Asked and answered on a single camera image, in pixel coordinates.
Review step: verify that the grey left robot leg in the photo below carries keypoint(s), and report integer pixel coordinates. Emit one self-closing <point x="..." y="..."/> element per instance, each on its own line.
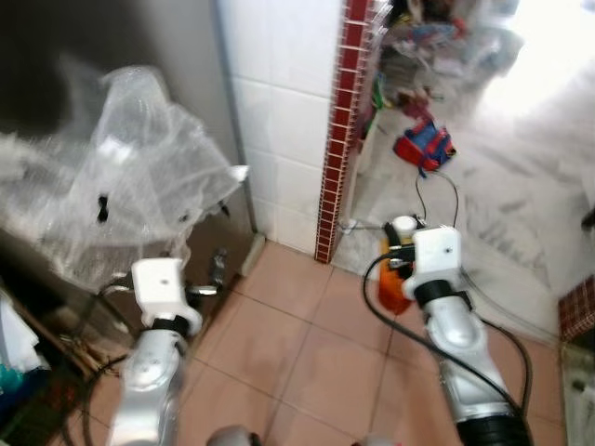
<point x="232" y="437"/>

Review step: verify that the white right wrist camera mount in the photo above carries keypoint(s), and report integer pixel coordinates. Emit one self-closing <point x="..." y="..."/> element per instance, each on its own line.
<point x="437" y="255"/>

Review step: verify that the cluttered pile of bags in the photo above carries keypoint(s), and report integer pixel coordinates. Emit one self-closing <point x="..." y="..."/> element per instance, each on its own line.
<point x="437" y="42"/>

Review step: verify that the orange bottle with white cap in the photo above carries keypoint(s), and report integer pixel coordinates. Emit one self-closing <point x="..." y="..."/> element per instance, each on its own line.
<point x="390" y="293"/>

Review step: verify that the white blue plastic container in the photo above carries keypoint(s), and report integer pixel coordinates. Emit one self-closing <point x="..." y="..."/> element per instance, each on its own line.
<point x="14" y="344"/>

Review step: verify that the steel fridge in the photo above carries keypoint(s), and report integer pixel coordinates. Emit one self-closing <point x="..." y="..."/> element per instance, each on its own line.
<point x="112" y="37"/>

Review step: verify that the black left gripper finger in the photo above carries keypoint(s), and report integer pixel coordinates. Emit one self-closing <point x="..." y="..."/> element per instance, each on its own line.
<point x="220" y="269"/>

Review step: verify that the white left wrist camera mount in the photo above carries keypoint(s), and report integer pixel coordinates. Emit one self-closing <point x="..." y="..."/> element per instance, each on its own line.
<point x="163" y="288"/>

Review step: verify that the clear crumpled plastic bag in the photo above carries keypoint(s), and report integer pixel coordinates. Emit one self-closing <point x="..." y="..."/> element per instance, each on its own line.
<point x="139" y="177"/>

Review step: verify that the red and blue bag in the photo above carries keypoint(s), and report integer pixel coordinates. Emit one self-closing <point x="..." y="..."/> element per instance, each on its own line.
<point x="426" y="144"/>

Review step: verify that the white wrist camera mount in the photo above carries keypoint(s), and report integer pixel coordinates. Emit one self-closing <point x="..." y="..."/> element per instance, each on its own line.
<point x="437" y="255"/>
<point x="163" y="288"/>

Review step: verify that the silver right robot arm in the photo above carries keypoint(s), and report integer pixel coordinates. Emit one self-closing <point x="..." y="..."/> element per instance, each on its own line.
<point x="460" y="344"/>

